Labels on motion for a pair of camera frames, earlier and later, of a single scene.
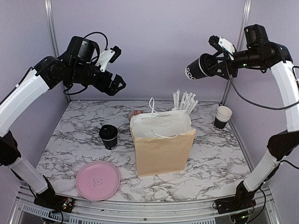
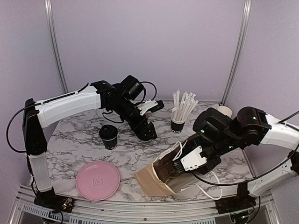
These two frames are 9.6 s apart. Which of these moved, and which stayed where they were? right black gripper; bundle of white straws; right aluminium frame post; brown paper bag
Moved: right black gripper; brown paper bag
Stayed: right aluminium frame post; bundle of white straws
